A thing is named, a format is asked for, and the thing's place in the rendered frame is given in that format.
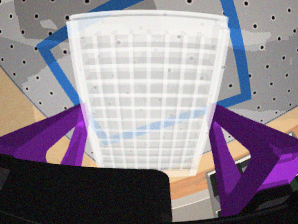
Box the grey perforated base plate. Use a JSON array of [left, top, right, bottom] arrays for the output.
[[0, 0, 298, 125]]

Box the white well plate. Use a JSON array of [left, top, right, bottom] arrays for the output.
[[66, 9, 231, 177]]

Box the blue tape outline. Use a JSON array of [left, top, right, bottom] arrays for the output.
[[36, 0, 251, 108]]

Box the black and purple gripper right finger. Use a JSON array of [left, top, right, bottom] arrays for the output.
[[209, 104, 298, 217]]

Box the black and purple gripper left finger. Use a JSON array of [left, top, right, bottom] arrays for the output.
[[0, 103, 87, 166]]

